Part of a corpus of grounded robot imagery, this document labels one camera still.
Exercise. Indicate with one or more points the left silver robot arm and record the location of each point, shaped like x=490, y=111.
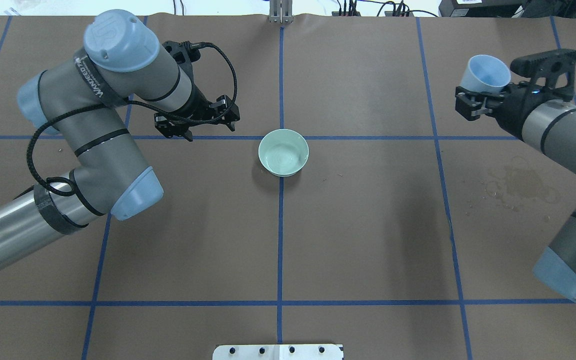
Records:
x=83, y=159

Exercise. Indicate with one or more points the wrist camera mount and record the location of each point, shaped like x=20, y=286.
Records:
x=183, y=53
x=550, y=73

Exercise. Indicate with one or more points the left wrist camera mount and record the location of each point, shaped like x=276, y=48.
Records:
x=183, y=53

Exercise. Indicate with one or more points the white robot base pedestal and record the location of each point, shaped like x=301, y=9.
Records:
x=326, y=351

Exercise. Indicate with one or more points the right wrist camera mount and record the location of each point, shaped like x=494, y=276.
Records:
x=550, y=73

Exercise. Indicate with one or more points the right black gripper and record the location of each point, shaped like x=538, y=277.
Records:
x=509, y=111

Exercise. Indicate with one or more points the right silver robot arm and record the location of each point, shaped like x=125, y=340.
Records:
x=544, y=119

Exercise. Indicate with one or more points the light blue plastic cup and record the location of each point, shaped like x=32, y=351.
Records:
x=485, y=73

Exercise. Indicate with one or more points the aluminium frame post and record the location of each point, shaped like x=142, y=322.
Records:
x=281, y=11

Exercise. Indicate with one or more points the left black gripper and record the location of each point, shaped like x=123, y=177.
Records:
x=199, y=105

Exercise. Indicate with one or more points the mint green ceramic bowl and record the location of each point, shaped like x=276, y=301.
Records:
x=283, y=152

